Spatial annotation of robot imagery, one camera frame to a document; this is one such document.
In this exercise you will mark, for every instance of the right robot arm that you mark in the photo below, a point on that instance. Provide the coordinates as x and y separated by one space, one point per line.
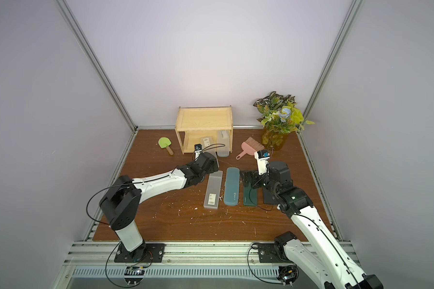
329 267

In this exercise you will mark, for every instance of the dark green pencil case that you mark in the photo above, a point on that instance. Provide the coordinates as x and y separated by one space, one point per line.
250 195

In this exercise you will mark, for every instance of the left controller board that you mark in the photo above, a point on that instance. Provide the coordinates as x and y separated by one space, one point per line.
133 275

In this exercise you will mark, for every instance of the right controller board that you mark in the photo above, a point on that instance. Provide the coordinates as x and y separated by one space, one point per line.
287 275

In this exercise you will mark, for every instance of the aluminium front rail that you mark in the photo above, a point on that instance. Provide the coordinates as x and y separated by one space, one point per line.
173 253

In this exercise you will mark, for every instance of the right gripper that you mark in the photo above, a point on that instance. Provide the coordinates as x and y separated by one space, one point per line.
253 179

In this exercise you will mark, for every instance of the wooden two-tier shelf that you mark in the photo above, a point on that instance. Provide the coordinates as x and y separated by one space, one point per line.
193 124

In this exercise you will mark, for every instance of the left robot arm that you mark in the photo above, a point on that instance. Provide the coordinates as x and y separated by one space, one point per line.
120 202

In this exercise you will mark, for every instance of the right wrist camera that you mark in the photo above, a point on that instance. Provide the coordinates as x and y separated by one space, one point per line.
262 157

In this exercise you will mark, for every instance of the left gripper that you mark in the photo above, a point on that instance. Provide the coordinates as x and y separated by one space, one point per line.
211 169

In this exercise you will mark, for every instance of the light teal pencil case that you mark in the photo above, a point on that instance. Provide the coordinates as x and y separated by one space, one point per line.
231 188

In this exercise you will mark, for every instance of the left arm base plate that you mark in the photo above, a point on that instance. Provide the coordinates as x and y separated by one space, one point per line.
145 253

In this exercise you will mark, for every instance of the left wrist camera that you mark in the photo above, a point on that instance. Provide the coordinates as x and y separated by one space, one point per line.
197 150

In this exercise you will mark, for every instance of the controller board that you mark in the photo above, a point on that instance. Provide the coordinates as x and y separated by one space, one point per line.
133 275
287 275

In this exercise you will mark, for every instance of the green trowel wooden handle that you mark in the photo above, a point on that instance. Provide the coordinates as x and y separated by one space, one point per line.
165 143

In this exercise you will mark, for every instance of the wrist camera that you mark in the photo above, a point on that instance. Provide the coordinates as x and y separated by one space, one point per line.
197 150
262 157

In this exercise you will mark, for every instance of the clear pencil case with label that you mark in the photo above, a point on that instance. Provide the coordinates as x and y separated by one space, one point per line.
213 190

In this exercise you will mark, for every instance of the clear rounded pencil case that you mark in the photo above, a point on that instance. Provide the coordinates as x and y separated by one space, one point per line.
224 141

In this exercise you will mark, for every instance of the potted plant in vase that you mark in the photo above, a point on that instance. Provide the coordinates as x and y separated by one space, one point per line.
279 117

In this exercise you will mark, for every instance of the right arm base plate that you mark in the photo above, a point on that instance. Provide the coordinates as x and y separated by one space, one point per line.
268 253

